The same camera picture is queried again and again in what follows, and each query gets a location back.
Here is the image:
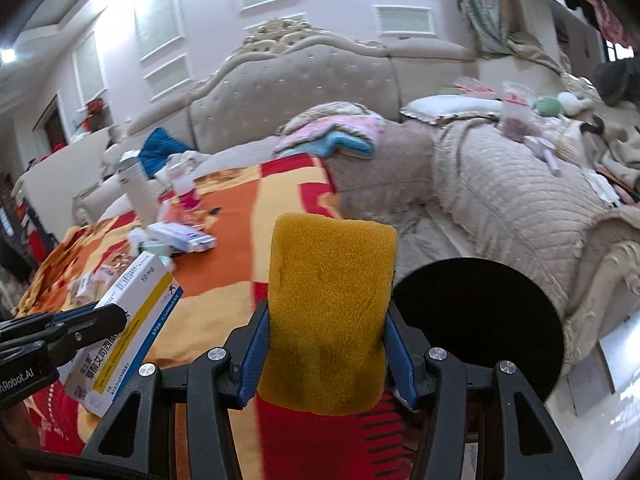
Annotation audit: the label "blue yellow medicine box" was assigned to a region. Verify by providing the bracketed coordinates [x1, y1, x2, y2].
[61, 252, 182, 417]

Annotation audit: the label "yellow sponge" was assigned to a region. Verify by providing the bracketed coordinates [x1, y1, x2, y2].
[258, 214, 397, 416]

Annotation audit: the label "white blue long box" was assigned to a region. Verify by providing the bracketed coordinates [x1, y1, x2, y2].
[146, 221, 217, 254]

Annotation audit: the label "black trash bin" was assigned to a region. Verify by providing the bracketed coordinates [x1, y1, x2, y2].
[392, 257, 564, 401]

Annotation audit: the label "pink wet wipes pack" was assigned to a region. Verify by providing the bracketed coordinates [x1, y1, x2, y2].
[72, 254, 134, 304]

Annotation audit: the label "teal tissue pack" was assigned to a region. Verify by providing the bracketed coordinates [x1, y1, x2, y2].
[127, 228, 176, 273]

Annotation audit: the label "beige thermos bottle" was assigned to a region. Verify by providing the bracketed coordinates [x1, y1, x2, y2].
[116, 157, 160, 226]

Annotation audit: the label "red orange patterned blanket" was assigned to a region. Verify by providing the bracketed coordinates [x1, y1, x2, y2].
[1, 155, 409, 479]

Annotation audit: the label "white pink pill bottle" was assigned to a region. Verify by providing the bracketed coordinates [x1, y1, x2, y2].
[168, 162, 201, 210]

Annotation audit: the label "blue jacket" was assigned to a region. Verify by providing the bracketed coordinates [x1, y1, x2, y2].
[138, 127, 190, 179]

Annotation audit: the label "beige tufted sofa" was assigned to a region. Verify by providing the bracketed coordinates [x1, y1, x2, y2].
[71, 16, 640, 366]

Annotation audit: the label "pink blue folded blankets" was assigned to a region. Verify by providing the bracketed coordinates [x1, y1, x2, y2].
[273, 101, 386, 159]

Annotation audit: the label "white cushion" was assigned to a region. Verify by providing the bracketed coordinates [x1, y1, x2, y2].
[400, 94, 502, 127]

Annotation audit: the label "green plush toy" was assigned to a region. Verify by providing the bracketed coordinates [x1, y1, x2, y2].
[533, 96, 564, 117]

